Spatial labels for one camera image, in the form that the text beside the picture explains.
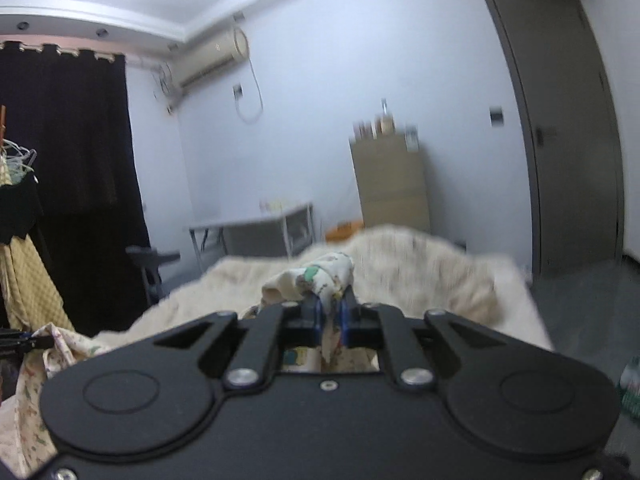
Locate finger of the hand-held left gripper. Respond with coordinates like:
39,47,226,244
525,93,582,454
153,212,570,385
0,329,55,357

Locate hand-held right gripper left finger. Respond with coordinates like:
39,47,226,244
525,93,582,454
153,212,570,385
150,294,321,391

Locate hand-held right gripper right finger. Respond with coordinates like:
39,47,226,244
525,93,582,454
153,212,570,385
338,285,507,390

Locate white patterned bed sheet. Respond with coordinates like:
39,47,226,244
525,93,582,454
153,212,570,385
0,251,381,480

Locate yellow checked garment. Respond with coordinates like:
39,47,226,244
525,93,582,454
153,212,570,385
0,232,76,334

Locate orange box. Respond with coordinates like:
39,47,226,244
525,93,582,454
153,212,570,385
325,220,364,242

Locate cream fluffy blanket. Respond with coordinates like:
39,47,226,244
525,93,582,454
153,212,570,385
92,224,556,357

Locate white desk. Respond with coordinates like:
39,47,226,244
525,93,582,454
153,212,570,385
188,203,316,274

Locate black hanging garment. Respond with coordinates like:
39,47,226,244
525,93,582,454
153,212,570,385
0,179,47,247

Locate tall beige cabinet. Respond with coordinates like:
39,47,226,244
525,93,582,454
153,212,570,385
349,132,432,234

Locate grey chair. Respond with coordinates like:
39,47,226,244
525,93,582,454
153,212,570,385
125,245,181,307

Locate brown bottle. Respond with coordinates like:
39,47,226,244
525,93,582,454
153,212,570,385
377,100,396,136

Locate black curtain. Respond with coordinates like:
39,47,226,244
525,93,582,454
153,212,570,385
0,40,152,337

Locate air conditioner pipes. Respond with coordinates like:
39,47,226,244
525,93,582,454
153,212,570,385
157,62,182,112

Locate grey low cabinet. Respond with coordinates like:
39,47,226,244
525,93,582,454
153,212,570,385
481,0,627,279

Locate wire clothes hangers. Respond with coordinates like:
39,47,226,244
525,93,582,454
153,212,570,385
0,139,39,182

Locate white power cable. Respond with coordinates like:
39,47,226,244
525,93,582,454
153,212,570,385
234,26,265,122

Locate beige wall air conditioner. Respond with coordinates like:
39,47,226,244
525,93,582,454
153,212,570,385
167,26,251,89

